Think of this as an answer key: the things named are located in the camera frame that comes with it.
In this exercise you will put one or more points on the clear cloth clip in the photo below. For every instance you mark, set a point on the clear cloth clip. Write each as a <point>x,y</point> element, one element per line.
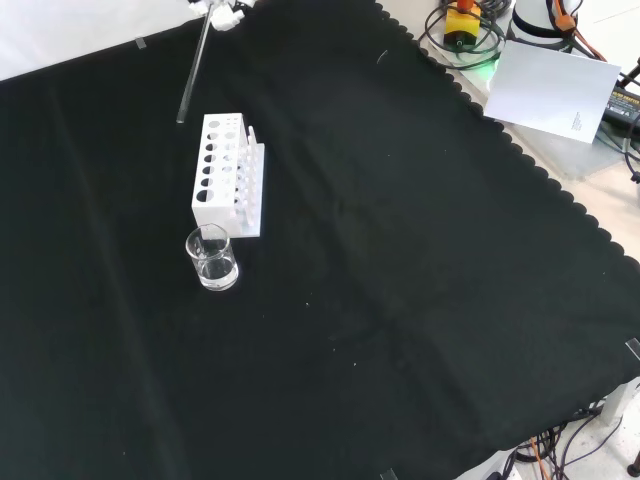
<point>387,473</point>
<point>140,43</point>
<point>633,347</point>

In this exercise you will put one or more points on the black power adapter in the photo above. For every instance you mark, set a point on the black power adapter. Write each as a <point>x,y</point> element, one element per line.
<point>622,102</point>

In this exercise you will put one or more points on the clear glass rod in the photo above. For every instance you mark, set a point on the clear glass rod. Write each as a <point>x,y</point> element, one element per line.
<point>192,75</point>

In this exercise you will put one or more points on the white test tube rack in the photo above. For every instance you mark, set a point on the white test tube rack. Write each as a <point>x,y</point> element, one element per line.
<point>210,200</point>

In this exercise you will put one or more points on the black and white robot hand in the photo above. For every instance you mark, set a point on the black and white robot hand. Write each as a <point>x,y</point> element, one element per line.
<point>225,20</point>

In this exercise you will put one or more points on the black table cloth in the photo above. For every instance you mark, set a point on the black table cloth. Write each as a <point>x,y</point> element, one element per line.
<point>350,250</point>

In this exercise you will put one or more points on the small glass beaker with water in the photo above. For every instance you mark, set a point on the small glass beaker with water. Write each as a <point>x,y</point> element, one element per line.
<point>215,272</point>

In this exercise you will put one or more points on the grey table leg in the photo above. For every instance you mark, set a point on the grey table leg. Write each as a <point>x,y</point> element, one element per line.
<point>620,402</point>

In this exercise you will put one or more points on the yellow stop button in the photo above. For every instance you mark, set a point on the yellow stop button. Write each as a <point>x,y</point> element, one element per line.
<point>462,22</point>

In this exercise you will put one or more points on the pale board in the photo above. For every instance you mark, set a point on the pale board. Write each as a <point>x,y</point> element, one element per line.
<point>545,90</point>

